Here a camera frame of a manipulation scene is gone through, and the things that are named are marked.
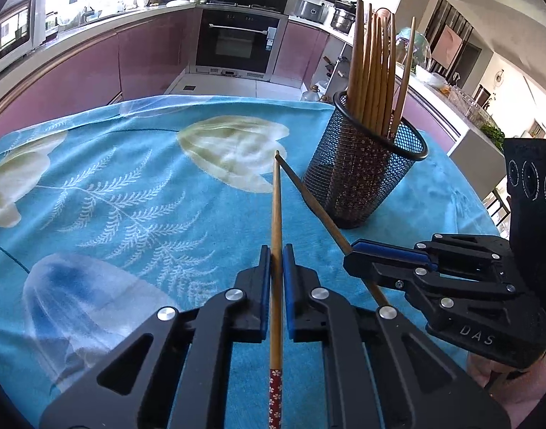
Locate bamboo chopstick floral red handle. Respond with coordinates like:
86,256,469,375
274,152,392,309
268,150,285,429

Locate person's right forearm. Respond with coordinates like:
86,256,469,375
501,357,546,429

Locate black built-in oven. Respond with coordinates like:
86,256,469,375
195,8,288,82

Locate blue floral blanket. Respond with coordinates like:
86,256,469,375
0,94,502,429

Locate green potted plant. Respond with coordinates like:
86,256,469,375
481,123,505,149

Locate bunch of bamboo chopsticks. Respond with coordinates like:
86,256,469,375
340,0,418,226

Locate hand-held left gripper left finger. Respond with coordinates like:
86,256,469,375
39,246,272,429

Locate glass dome cover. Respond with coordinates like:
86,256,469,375
396,27,430,72

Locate silver microwave oven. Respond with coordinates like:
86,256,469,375
0,0,45,70

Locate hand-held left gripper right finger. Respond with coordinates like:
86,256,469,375
282,244,512,429

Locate person's right hand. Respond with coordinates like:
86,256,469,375
467,353,524,396

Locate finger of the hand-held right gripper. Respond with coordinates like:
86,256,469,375
350,233,514,270
343,253,518,303

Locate white counter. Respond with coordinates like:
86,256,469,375
405,71,508,199

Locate purple kitchen cabinets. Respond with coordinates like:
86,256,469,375
0,6,202,153
273,20,345,88

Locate silver stock pot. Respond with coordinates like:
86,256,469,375
330,8,355,33

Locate white storage shelf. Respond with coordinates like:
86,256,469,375
323,36,352,92

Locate black mesh utensil holder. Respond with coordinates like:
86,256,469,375
301,90,429,230

